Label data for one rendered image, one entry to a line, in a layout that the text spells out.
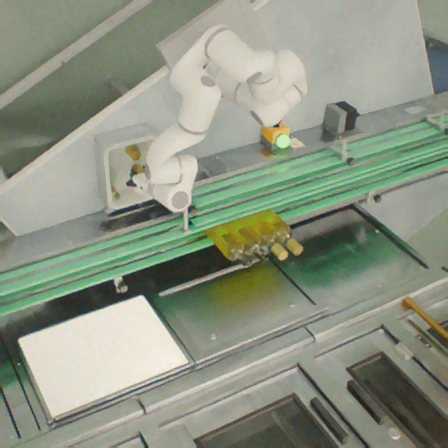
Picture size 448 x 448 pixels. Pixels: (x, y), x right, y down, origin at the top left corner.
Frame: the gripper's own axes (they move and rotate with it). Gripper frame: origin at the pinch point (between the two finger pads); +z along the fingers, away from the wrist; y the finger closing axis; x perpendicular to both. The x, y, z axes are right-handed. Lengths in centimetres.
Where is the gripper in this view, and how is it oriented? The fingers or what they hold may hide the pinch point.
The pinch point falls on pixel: (140, 173)
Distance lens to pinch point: 202.9
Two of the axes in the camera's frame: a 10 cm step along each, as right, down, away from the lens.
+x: -1.4, -9.0, -4.2
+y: 8.7, -3.1, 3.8
